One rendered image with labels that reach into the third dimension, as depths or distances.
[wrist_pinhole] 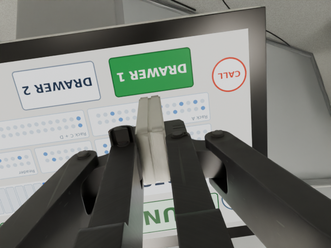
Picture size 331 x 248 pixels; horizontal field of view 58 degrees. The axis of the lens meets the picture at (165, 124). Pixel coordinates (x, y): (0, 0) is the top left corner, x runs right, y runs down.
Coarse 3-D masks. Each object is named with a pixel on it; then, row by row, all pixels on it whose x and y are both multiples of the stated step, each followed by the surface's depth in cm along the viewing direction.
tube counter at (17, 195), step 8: (24, 184) 38; (32, 184) 39; (40, 184) 39; (0, 192) 39; (8, 192) 39; (16, 192) 39; (24, 192) 39; (32, 192) 39; (0, 200) 39; (8, 200) 39; (16, 200) 39; (24, 200) 39; (0, 208) 40; (8, 208) 40; (16, 208) 40
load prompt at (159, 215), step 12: (216, 192) 40; (144, 204) 40; (156, 204) 41; (168, 204) 41; (216, 204) 41; (144, 216) 41; (156, 216) 41; (168, 216) 41; (144, 228) 42; (156, 228) 42; (168, 228) 42
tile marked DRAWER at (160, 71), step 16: (176, 48) 34; (112, 64) 34; (128, 64) 34; (144, 64) 34; (160, 64) 34; (176, 64) 34; (192, 64) 34; (112, 80) 34; (128, 80) 35; (144, 80) 35; (160, 80) 35; (176, 80) 35; (192, 80) 35; (128, 96) 35
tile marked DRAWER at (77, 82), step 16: (64, 64) 34; (80, 64) 34; (16, 80) 34; (32, 80) 34; (48, 80) 34; (64, 80) 34; (80, 80) 34; (96, 80) 34; (32, 96) 35; (48, 96) 35; (64, 96) 35; (80, 96) 35; (96, 96) 35
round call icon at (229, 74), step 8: (232, 56) 34; (240, 56) 34; (216, 64) 34; (224, 64) 34; (232, 64) 34; (240, 64) 35; (216, 72) 35; (224, 72) 35; (232, 72) 35; (240, 72) 35; (216, 80) 35; (224, 80) 35; (232, 80) 35; (240, 80) 35; (216, 88) 35; (224, 88) 35; (232, 88) 35; (240, 88) 36
